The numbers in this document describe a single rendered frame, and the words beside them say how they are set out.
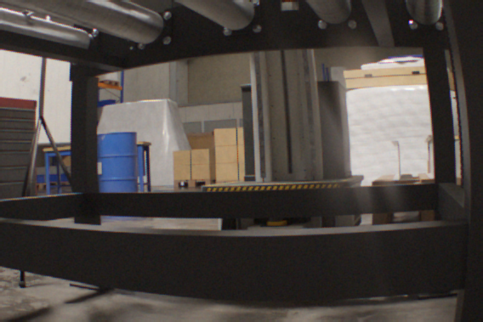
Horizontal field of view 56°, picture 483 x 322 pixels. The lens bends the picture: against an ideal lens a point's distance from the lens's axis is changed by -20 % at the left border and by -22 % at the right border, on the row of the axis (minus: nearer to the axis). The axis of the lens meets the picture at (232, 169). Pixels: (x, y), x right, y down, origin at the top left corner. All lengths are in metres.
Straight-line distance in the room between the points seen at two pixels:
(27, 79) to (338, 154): 4.18
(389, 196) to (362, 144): 3.52
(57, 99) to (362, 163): 3.54
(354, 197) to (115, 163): 5.57
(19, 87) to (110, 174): 1.90
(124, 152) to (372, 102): 3.36
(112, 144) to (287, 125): 4.30
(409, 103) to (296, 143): 2.11
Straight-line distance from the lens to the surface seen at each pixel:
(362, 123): 4.99
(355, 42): 1.55
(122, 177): 6.90
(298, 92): 2.85
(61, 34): 1.68
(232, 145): 9.87
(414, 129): 4.72
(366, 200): 1.50
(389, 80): 4.92
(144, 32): 1.59
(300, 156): 2.82
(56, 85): 6.36
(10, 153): 3.51
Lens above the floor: 0.41
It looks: level
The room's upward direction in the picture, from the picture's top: 2 degrees counter-clockwise
